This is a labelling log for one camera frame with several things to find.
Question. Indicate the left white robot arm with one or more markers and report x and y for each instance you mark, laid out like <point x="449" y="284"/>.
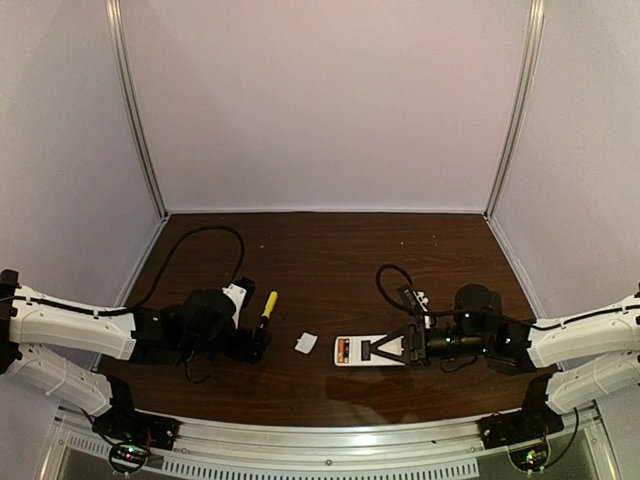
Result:
<point x="32" y="322"/>

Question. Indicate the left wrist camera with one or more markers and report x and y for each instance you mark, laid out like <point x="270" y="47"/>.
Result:
<point x="239" y="292"/>

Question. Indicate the yellow handled screwdriver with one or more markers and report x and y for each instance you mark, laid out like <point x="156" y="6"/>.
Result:
<point x="262" y="330"/>

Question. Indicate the white remote control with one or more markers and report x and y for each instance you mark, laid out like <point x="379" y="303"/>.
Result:
<point x="358" y="354"/>

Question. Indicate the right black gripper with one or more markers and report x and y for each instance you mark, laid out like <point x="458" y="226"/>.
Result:
<point x="415" y="347"/>

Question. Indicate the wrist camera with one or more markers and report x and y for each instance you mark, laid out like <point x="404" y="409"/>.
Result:
<point x="239" y="292"/>
<point x="417" y="302"/>

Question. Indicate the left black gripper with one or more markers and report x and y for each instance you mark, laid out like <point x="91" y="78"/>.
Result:
<point x="255" y="345"/>

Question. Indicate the right aluminium frame post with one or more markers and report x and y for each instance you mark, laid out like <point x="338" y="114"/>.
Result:
<point x="529" y="62"/>

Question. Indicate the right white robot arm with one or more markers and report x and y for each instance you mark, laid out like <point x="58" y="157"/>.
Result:
<point x="606" y="337"/>

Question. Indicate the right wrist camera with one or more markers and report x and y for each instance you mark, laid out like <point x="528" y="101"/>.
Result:
<point x="417" y="302"/>

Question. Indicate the aluminium frame post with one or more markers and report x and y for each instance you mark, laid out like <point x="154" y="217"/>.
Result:
<point x="125" y="74"/>
<point x="529" y="62"/>

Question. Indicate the white battery cover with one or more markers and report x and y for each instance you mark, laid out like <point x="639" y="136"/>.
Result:
<point x="306" y="343"/>

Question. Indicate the left aluminium frame post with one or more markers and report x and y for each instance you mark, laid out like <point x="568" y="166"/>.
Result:
<point x="125" y="74"/>

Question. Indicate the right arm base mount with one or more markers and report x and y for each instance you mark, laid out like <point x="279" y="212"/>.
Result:
<point x="524" y="435"/>

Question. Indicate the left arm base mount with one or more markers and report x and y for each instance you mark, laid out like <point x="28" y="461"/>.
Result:
<point x="134" y="438"/>

